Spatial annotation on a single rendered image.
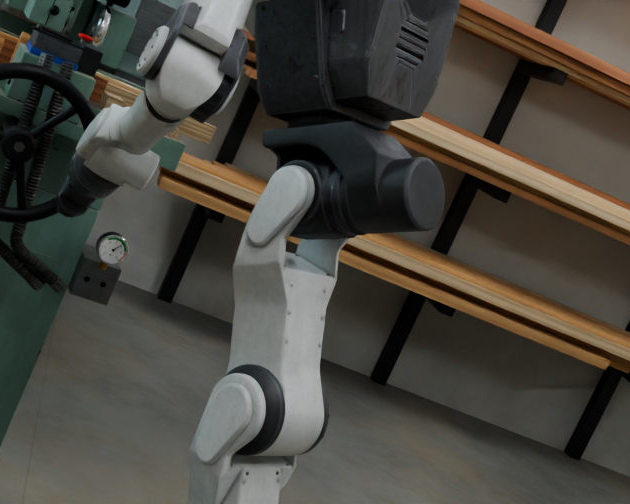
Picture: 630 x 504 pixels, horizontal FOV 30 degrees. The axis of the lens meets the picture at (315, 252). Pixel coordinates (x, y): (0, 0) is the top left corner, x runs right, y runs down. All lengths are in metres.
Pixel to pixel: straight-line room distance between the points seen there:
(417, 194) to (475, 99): 3.24
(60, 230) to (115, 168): 0.54
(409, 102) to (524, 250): 3.34
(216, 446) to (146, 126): 0.51
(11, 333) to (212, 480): 0.71
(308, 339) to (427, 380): 3.35
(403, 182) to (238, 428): 0.46
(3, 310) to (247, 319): 0.68
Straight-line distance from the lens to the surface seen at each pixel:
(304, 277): 1.89
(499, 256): 5.16
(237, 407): 1.84
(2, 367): 2.47
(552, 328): 4.79
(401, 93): 1.87
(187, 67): 1.66
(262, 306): 1.89
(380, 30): 1.81
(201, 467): 1.90
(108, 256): 2.35
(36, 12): 2.42
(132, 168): 1.87
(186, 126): 2.54
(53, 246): 2.40
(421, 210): 1.78
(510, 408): 5.40
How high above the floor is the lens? 1.17
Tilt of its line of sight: 9 degrees down
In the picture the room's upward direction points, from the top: 24 degrees clockwise
